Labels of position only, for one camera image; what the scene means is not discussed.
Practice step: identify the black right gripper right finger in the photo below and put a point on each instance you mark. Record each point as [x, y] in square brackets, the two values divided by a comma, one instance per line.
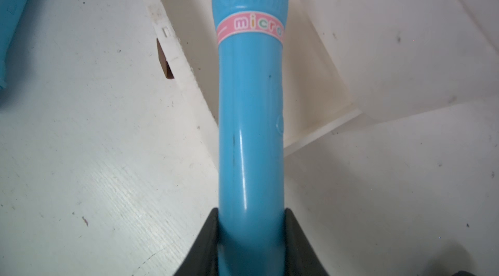
[300, 257]

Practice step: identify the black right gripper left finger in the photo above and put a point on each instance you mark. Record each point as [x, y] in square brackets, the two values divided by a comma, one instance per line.
[202, 258]

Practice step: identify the white bottom drawer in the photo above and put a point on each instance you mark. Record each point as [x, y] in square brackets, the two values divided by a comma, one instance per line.
[316, 101]

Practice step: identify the slim blue toy microphone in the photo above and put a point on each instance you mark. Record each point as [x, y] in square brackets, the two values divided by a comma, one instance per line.
[250, 37]

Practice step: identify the white three-drawer cabinet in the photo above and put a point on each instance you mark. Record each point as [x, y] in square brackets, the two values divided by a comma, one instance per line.
[400, 58]

